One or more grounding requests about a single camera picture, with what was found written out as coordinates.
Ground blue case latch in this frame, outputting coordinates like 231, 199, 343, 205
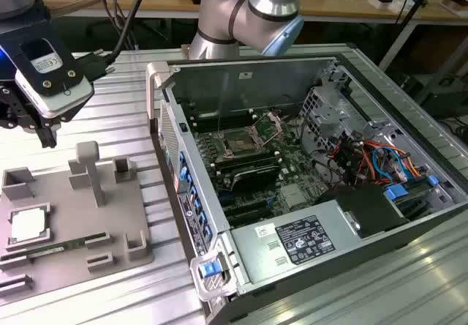
198, 261, 223, 279

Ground black installed RAM stick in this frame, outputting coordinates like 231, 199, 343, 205
216, 156, 282, 175
214, 149, 279, 167

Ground blue wire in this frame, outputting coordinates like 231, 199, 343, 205
371, 144, 407, 184

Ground green motherboard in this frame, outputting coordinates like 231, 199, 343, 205
189, 112, 332, 231

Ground silver square CPU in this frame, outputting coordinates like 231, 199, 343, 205
9, 209, 49, 244

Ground grey power supply unit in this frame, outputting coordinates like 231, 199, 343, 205
229, 198, 362, 286

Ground black empty RAM slots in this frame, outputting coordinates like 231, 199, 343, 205
189, 105, 254, 129

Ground orange wire bundle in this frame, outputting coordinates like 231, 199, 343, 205
360, 140, 429, 180

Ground black wire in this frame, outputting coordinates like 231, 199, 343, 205
292, 115, 349, 187

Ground silver chipset heat sink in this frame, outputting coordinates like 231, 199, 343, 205
280, 184, 309, 208

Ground metal socket cover frame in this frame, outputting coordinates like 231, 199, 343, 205
249, 110, 284, 146

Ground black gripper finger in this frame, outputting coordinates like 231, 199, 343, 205
34, 118, 59, 149

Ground green RAM stick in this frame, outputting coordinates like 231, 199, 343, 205
27, 237, 89, 259

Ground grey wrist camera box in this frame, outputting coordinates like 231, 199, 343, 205
14, 37, 96, 119

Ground open grey PC case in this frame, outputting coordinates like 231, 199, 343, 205
146, 51, 468, 325

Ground perforated metal drive cage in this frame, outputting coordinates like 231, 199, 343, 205
298, 86, 367, 154

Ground CPU socket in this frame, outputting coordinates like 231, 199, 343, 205
221, 129, 257, 158

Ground black expansion slots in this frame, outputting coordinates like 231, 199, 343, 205
222, 195, 274, 228

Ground black graphics card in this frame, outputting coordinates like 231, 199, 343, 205
229, 167, 279, 195

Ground black plastic air shroud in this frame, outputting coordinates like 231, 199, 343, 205
316, 184, 411, 240

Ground grey plastic parts rack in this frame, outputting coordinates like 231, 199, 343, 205
0, 141, 155, 297

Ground blue disk carrier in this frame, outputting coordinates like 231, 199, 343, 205
383, 185, 411, 203

